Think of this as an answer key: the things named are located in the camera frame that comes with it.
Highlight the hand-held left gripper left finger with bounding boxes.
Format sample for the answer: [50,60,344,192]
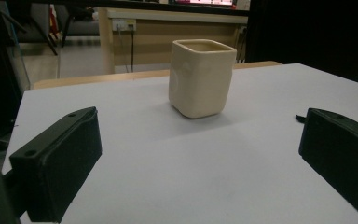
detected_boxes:
[8,106,103,224]

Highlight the cream square ceramic cup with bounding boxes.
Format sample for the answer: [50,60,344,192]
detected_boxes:
[168,38,238,119]

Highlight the black curtain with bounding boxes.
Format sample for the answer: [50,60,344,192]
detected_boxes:
[245,0,358,88]

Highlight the monitor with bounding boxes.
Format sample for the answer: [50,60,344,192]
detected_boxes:
[174,0,238,7]

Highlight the wooden desk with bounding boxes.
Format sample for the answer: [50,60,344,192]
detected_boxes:
[98,7,249,75]

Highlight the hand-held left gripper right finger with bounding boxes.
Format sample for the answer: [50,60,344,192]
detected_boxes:
[295,107,358,224]

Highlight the grey chair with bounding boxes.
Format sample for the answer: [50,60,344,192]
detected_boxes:
[15,3,59,57]

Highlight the black power cable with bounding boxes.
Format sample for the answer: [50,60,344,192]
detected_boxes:
[130,25,135,73]

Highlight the white wall power socket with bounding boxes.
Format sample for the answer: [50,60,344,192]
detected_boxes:
[112,18,137,33]

